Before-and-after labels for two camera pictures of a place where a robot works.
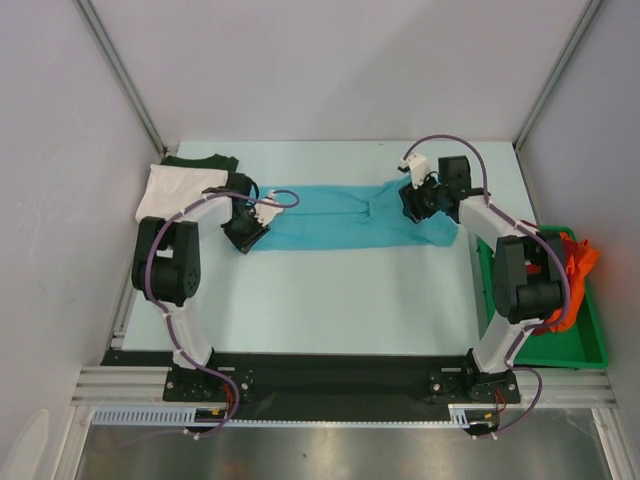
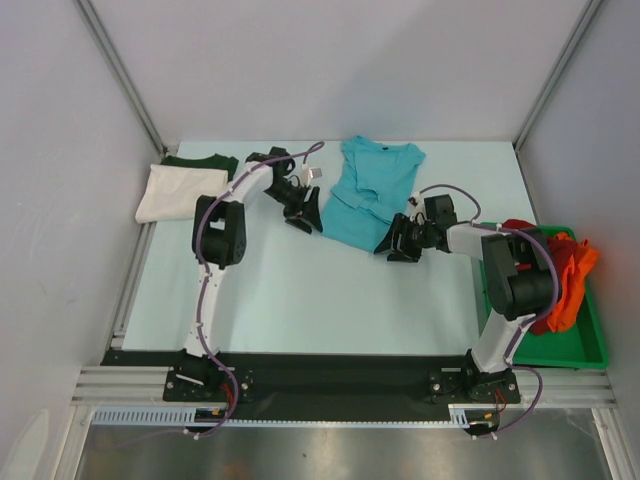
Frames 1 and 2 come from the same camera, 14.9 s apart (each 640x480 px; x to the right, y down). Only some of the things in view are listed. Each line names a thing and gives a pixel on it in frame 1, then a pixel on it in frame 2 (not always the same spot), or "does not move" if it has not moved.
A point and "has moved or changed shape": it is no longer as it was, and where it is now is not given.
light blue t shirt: (350, 217) has moved or changed shape
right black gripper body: (412, 203) -> (400, 237)
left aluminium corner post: (104, 39) does not move
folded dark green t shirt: (215, 161) does not move
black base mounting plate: (331, 386) does not move
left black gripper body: (244, 231) -> (292, 199)
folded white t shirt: (168, 189) does not move
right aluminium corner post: (523, 134) does not move
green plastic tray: (579, 347) does not move
